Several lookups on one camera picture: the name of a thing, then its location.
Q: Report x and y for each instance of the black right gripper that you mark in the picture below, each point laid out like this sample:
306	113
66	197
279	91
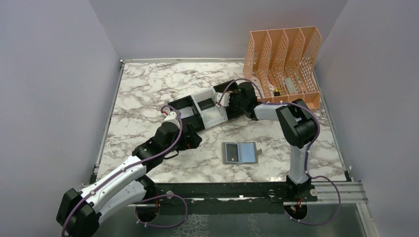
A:
229	101

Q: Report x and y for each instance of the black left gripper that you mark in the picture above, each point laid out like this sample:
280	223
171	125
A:
192	141

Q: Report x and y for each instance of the black card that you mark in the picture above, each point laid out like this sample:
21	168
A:
231	153
206	104

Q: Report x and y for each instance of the grey card holder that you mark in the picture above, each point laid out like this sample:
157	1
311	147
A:
247	151

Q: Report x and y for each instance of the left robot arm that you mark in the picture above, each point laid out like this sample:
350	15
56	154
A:
82	212

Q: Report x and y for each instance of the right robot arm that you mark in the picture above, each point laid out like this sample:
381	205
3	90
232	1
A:
299	126

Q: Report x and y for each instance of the black card in white bin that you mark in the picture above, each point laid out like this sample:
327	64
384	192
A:
206	104

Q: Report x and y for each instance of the black right bin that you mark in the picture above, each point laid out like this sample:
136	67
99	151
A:
234	109

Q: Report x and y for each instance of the black bin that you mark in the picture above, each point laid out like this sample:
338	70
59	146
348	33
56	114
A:
234	109
196	120

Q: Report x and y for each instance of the black left bin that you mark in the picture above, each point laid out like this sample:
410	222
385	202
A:
196	120

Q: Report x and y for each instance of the white middle bin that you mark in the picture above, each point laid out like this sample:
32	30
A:
214	115

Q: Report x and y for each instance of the grey item in organizer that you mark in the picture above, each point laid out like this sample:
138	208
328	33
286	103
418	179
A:
290	86

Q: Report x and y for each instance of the peach file organizer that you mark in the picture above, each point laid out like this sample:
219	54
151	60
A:
273	55

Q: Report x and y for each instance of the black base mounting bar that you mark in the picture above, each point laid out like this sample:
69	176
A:
222	198

